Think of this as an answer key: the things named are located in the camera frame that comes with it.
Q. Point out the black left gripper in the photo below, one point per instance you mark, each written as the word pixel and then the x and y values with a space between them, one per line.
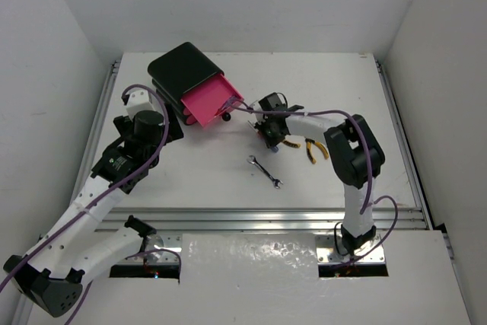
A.
pixel 173 129

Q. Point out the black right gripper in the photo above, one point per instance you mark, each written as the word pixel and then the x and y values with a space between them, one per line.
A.
pixel 260 126

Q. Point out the yellow needle-nose pliers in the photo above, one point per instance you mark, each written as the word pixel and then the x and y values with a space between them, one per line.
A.
pixel 290 144

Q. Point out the pink drawer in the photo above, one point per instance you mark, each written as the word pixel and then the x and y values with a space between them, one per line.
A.
pixel 204 100
pixel 186 111
pixel 189 120

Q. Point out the pink top drawer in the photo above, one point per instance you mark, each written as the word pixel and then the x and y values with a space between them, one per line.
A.
pixel 204 100

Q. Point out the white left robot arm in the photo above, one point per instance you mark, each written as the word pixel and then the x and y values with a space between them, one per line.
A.
pixel 55 271

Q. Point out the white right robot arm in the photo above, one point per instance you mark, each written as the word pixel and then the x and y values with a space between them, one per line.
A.
pixel 355 154

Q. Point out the pink bottom drawer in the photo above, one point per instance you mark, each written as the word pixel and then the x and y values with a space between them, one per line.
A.
pixel 189 120

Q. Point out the silver wrench lower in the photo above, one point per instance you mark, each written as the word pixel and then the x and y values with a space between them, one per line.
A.
pixel 275 181

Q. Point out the black drawer cabinet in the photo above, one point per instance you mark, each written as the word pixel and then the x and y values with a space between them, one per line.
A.
pixel 178 71

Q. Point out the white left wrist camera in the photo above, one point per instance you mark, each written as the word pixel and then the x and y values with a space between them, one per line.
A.
pixel 137 101

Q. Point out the aluminium rail frame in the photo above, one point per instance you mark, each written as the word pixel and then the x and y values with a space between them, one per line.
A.
pixel 203 181

